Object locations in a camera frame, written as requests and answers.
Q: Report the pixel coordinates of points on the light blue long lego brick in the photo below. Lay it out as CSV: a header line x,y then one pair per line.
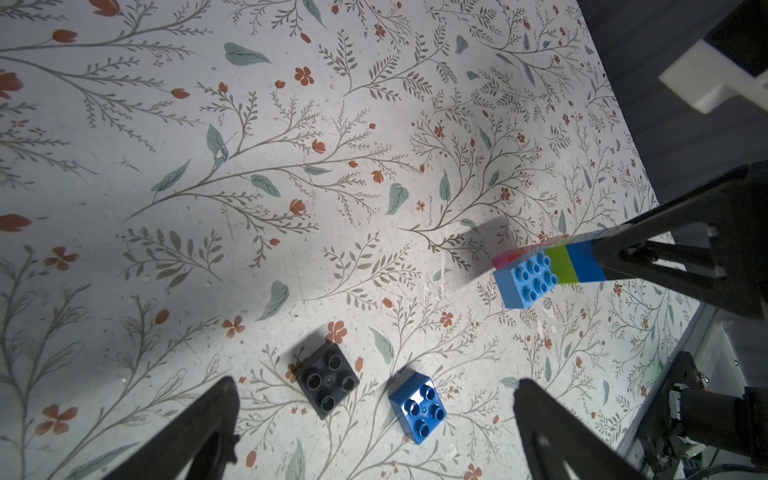
x,y
525,281

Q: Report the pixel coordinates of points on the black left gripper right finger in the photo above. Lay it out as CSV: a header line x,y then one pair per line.
x,y
557,444

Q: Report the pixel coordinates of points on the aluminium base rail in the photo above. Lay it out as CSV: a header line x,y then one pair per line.
x,y
706,417

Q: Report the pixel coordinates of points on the black lego brick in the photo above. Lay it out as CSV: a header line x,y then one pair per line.
x,y
326,379

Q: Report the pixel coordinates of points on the green lego brick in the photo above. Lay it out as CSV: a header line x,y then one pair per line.
x,y
561,265

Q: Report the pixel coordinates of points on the pink lego brick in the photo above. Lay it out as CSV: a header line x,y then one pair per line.
x,y
561,240

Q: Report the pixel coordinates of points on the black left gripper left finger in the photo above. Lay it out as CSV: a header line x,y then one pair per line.
x,y
201,441

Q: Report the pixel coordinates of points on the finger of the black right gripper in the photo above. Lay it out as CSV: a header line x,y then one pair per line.
x,y
709,244

